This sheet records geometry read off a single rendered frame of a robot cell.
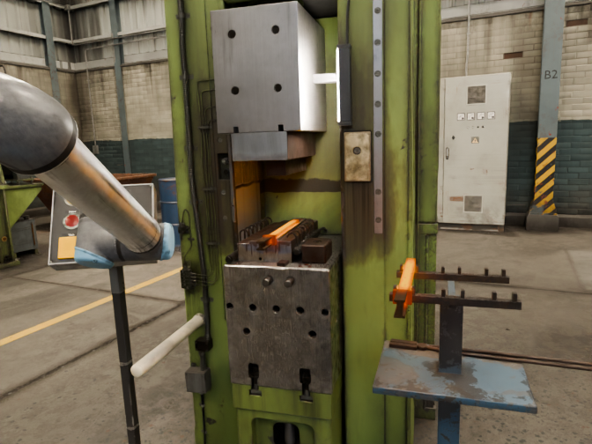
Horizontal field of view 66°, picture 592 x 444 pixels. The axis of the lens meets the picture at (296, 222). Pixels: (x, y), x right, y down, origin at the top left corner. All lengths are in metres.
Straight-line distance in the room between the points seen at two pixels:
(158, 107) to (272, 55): 8.30
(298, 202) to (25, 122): 1.51
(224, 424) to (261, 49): 1.51
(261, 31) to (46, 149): 1.04
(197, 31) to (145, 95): 8.20
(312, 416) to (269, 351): 0.27
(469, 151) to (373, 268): 5.15
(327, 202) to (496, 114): 4.91
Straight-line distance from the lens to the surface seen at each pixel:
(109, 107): 10.73
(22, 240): 6.77
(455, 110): 6.77
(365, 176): 1.62
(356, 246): 1.69
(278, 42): 1.59
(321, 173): 2.02
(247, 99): 1.60
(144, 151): 10.11
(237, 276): 1.62
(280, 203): 2.08
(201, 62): 1.84
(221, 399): 2.11
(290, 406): 1.76
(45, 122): 0.70
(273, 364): 1.70
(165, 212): 6.31
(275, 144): 1.56
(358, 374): 1.87
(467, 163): 6.75
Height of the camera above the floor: 1.33
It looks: 10 degrees down
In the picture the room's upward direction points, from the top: 2 degrees counter-clockwise
